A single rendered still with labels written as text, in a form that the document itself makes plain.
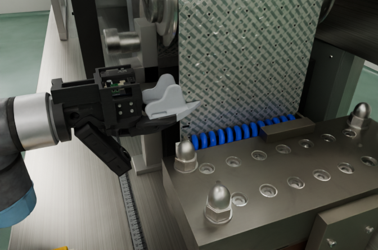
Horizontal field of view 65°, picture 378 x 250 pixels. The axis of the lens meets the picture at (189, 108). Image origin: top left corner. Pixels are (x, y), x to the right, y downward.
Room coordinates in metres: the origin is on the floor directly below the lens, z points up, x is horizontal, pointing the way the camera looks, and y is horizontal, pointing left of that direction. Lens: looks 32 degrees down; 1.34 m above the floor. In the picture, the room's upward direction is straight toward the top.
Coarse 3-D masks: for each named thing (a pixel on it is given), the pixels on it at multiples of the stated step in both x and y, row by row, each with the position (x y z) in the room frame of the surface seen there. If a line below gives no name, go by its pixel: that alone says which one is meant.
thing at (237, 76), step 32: (256, 32) 0.45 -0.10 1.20; (288, 32) 0.47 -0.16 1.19; (192, 64) 0.41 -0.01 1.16; (224, 64) 0.43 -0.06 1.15; (256, 64) 0.45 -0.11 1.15; (288, 64) 0.47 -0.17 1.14; (192, 96) 0.41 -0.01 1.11; (224, 96) 0.43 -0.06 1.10; (256, 96) 0.45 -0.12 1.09; (288, 96) 0.47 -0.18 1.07; (192, 128) 0.41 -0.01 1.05; (224, 128) 0.43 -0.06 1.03
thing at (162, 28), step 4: (164, 0) 0.42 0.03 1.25; (168, 0) 0.41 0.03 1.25; (164, 4) 0.42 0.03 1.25; (168, 4) 0.41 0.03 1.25; (164, 8) 0.42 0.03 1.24; (168, 8) 0.41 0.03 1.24; (164, 12) 0.42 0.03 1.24; (168, 12) 0.41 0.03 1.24; (164, 16) 0.42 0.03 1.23; (168, 16) 0.41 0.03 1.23; (164, 20) 0.42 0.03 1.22; (168, 20) 0.41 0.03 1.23; (156, 24) 0.47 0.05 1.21; (160, 24) 0.44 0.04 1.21; (164, 24) 0.42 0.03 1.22; (168, 24) 0.41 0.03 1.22; (156, 28) 0.47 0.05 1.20; (160, 28) 0.44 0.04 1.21; (164, 28) 0.42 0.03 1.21; (168, 28) 0.42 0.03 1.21; (160, 32) 0.45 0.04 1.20; (164, 32) 0.43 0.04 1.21; (176, 32) 0.43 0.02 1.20
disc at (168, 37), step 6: (174, 0) 0.39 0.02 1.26; (174, 6) 0.39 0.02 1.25; (174, 12) 0.39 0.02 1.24; (174, 18) 0.39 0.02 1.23; (174, 24) 0.40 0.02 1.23; (168, 30) 0.42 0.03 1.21; (174, 30) 0.40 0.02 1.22; (162, 36) 0.46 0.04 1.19; (168, 36) 0.42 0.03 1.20; (174, 36) 0.41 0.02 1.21; (162, 42) 0.46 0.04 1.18; (168, 42) 0.42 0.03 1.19
